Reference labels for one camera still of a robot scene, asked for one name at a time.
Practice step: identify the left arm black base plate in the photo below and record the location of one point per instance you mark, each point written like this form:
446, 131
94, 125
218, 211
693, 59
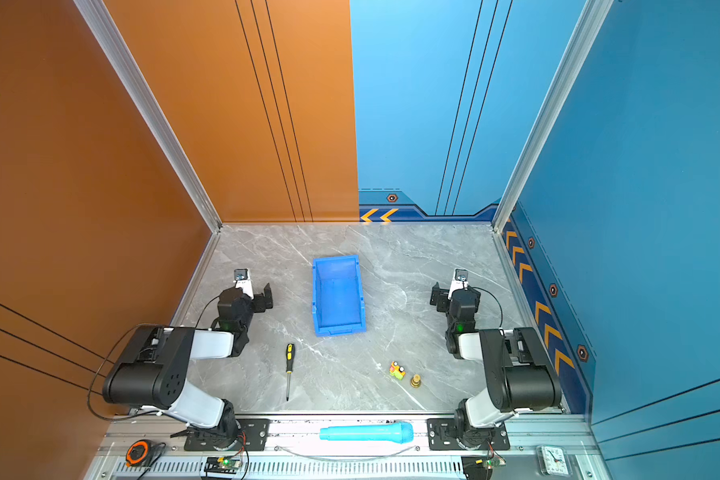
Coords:
248, 433

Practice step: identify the blue plastic bin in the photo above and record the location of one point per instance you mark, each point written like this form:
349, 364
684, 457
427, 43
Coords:
338, 302

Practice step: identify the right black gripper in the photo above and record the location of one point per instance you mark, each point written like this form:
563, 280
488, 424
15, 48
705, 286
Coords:
439, 296

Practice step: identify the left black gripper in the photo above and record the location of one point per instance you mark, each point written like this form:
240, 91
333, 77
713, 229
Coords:
261, 298

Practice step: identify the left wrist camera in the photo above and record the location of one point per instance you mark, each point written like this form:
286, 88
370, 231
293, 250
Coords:
243, 281

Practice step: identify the yellow black handled screwdriver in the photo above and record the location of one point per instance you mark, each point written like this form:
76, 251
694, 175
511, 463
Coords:
290, 355

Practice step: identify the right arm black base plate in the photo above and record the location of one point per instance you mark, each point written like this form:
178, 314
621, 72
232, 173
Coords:
444, 434

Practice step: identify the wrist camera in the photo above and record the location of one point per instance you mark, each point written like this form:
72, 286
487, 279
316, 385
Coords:
459, 281
243, 281

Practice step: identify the orange black tape measure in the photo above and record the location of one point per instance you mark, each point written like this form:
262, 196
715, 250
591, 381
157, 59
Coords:
139, 454

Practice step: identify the colourful small toy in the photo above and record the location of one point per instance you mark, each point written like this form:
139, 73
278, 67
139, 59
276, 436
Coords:
397, 371

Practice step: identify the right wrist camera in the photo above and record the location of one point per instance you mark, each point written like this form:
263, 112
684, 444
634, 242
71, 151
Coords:
459, 281

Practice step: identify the light blue plastic tube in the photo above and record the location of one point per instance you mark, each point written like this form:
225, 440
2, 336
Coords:
395, 432

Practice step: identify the aluminium front rail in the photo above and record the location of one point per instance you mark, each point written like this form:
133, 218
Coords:
294, 450

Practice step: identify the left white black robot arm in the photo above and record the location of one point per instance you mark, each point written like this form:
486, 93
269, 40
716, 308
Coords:
151, 373

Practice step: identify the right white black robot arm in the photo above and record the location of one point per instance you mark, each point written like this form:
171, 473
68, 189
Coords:
518, 373

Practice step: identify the small circuit board with wires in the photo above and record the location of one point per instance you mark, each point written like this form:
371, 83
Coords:
481, 468

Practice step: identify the green circuit board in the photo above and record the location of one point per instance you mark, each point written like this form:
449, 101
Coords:
222, 466

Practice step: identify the small white clock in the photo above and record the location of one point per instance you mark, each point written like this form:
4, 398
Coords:
553, 461

